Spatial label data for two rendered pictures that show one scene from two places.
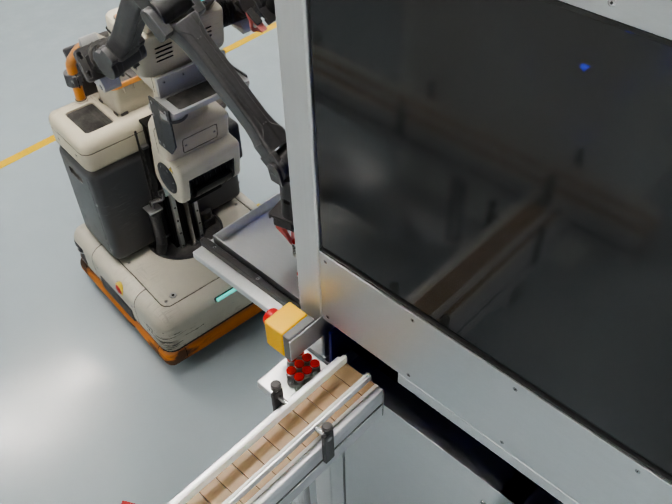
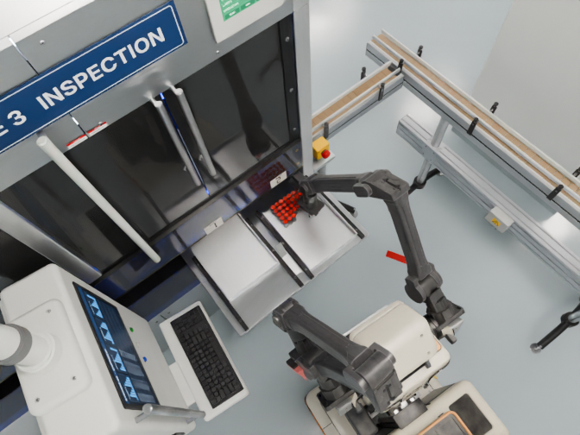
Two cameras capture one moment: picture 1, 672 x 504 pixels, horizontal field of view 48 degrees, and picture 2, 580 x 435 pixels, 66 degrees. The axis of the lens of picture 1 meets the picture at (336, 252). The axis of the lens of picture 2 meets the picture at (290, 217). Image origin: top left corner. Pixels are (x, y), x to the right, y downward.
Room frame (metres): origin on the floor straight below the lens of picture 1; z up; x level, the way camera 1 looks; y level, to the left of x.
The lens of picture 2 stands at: (2.10, 0.20, 2.68)
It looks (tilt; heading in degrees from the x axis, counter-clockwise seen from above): 65 degrees down; 194
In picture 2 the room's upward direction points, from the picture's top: 8 degrees counter-clockwise
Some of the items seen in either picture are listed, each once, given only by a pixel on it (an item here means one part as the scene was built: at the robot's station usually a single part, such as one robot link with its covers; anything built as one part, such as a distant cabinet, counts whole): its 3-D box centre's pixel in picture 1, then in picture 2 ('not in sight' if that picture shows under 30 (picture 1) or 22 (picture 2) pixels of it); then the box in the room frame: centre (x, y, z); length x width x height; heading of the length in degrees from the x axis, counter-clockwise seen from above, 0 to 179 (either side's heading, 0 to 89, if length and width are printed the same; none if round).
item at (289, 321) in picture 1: (289, 330); (318, 147); (0.96, 0.10, 0.99); 0.08 x 0.07 x 0.07; 45
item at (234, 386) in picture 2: not in sight; (204, 354); (1.88, -0.28, 0.82); 0.40 x 0.14 x 0.02; 39
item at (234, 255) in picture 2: not in sight; (231, 252); (1.46, -0.23, 0.90); 0.34 x 0.26 x 0.04; 45
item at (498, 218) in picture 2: not in sight; (499, 219); (1.00, 1.05, 0.50); 0.12 x 0.05 x 0.09; 45
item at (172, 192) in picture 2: not in sight; (125, 195); (1.53, -0.45, 1.50); 0.47 x 0.01 x 0.59; 135
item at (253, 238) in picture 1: (300, 246); (309, 224); (1.30, 0.09, 0.90); 0.34 x 0.26 x 0.04; 44
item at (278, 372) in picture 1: (302, 383); (315, 154); (0.92, 0.08, 0.87); 0.14 x 0.13 x 0.02; 45
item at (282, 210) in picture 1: (293, 206); (310, 201); (1.27, 0.09, 1.06); 0.10 x 0.07 x 0.07; 59
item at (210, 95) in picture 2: not in sight; (244, 117); (1.20, -0.13, 1.50); 0.43 x 0.01 x 0.59; 135
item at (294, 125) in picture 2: not in sight; (293, 110); (1.08, 0.02, 1.40); 0.04 x 0.01 x 0.80; 135
